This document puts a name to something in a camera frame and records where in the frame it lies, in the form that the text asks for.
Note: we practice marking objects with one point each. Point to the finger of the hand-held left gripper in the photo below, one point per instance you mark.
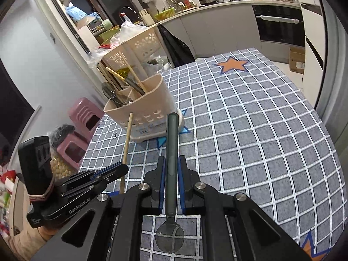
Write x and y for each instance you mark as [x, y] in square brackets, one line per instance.
[111, 169]
[108, 179]

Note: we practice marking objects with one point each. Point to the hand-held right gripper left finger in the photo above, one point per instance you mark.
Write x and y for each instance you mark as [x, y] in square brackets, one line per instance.
[162, 193]

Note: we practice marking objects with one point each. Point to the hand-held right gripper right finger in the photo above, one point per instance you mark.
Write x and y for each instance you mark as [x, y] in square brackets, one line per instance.
[181, 195]

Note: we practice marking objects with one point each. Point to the plain wooden chopstick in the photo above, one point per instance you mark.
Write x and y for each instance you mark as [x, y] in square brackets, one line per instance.
[127, 141]

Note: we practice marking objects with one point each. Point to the dark green spoon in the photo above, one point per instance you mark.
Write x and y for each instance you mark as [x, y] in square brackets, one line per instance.
[171, 141]

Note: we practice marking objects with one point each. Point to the beige perforated utensil holder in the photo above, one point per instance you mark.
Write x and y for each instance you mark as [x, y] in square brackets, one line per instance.
[152, 100]

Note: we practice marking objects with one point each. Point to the person's left forearm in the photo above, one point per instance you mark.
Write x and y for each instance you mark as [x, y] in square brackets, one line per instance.
[27, 244]

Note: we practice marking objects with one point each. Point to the bag of pale nuts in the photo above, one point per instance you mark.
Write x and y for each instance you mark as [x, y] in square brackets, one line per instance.
[64, 167]

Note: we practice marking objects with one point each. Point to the red bag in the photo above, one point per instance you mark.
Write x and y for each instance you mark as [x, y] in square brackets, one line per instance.
[7, 176]

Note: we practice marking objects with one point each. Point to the low pink plastic stool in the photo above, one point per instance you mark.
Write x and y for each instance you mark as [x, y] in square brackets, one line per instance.
[68, 152]

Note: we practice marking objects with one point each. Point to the wooden chair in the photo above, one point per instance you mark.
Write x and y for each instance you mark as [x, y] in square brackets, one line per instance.
[17, 204]

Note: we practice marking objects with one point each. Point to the tall pink plastic stool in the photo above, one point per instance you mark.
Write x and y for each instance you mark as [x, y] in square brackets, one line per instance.
[84, 114]

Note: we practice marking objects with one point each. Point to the grey translucent spoon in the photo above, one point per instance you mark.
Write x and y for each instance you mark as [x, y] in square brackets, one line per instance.
[108, 89]

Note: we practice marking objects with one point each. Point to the brown wooden chopstick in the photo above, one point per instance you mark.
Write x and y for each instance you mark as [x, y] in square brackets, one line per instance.
[107, 74]

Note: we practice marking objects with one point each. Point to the light wooden chopstick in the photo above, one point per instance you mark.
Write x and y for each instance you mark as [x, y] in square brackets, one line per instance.
[136, 77]

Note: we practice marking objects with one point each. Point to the grey checked tablecloth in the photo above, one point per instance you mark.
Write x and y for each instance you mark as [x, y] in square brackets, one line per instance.
[244, 119]

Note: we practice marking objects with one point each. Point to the beige perforated storage rack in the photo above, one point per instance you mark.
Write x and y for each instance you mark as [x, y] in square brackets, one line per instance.
[141, 42]

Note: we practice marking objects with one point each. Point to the green plastic basin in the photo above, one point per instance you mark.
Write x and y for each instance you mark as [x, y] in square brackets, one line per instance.
[107, 35]

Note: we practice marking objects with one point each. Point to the black garbage bag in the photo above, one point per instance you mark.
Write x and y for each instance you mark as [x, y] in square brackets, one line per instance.
[175, 46]

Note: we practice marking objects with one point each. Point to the clear plastic bag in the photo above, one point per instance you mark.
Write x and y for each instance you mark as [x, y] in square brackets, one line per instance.
[127, 31]

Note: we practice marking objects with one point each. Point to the green cup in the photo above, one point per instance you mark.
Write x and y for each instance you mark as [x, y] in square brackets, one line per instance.
[107, 25]

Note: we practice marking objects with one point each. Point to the white spray bottle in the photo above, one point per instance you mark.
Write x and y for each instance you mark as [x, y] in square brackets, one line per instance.
[125, 18]

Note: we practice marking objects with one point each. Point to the blue package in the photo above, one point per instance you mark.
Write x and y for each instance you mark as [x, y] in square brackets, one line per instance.
[75, 13]

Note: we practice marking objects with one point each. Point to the beige knife block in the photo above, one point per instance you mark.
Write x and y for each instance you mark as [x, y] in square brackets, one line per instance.
[148, 19]

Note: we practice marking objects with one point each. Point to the curved kitchen faucet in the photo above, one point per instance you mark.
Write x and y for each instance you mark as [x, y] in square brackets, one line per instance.
[127, 8]

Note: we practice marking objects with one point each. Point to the yellow-green colander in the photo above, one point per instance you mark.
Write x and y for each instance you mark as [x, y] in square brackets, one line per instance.
[164, 15]

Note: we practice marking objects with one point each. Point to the white kitchen counter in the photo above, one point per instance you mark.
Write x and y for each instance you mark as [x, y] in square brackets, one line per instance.
[217, 27]

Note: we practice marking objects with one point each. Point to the cardboard box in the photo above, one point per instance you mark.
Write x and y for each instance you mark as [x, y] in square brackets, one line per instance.
[297, 60]

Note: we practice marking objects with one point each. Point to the black built-in oven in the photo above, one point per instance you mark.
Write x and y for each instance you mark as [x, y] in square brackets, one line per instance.
[280, 28]

